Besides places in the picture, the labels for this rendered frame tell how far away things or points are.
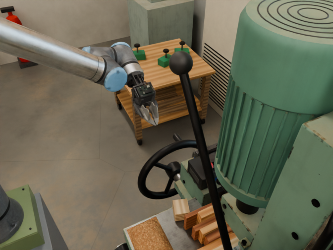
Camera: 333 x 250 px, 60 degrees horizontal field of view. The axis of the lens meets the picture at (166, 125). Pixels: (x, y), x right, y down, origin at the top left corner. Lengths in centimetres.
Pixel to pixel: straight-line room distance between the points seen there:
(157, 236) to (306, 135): 52
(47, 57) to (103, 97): 191
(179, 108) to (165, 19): 89
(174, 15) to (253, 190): 240
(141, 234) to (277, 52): 59
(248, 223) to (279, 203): 22
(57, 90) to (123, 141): 99
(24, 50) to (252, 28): 66
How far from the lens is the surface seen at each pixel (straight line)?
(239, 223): 69
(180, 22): 286
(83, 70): 97
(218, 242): 79
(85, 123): 254
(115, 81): 102
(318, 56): 35
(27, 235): 122
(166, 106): 233
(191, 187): 89
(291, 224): 47
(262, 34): 36
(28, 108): 288
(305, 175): 40
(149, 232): 80
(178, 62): 41
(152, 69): 213
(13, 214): 122
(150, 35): 275
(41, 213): 138
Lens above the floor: 165
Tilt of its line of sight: 43 degrees down
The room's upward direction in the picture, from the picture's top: straight up
